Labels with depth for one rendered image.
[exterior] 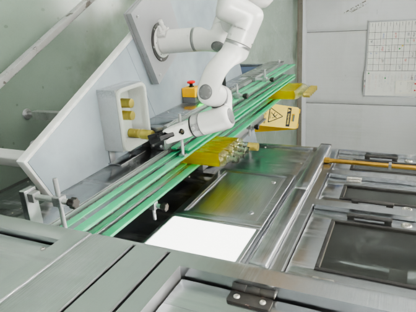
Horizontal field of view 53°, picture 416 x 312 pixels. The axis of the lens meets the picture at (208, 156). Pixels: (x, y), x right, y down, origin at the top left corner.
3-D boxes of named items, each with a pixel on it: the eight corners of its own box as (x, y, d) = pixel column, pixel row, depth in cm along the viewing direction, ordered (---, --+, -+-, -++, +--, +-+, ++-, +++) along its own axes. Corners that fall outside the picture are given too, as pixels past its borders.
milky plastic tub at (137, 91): (106, 151, 150) (125, 153, 146) (96, 90, 143) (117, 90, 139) (133, 137, 165) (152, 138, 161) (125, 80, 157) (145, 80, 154)
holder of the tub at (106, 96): (107, 164, 152) (125, 166, 149) (96, 90, 143) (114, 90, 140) (134, 149, 167) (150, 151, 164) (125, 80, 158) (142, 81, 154)
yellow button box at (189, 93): (182, 102, 199) (195, 103, 196) (180, 86, 197) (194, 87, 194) (188, 99, 205) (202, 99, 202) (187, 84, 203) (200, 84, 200)
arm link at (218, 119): (220, 78, 129) (232, 83, 138) (190, 88, 134) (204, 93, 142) (229, 126, 127) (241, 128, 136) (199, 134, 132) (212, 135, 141)
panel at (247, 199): (98, 291, 117) (208, 320, 103) (97, 281, 116) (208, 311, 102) (222, 173, 193) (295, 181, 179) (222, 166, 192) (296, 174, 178)
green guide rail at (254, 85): (169, 131, 164) (187, 132, 161) (168, 129, 164) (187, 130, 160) (285, 65, 312) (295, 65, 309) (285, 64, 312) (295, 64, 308)
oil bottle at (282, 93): (266, 98, 279) (309, 99, 268) (266, 90, 277) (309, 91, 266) (268, 96, 284) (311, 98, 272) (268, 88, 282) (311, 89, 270)
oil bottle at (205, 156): (178, 163, 174) (226, 168, 165) (177, 150, 172) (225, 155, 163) (184, 158, 179) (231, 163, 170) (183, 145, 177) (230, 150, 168)
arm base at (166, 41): (147, 31, 162) (182, 28, 156) (158, 13, 170) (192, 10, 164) (160, 64, 173) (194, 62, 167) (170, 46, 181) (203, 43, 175)
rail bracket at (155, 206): (132, 218, 148) (165, 224, 142) (130, 201, 145) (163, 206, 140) (139, 213, 151) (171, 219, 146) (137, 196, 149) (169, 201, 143)
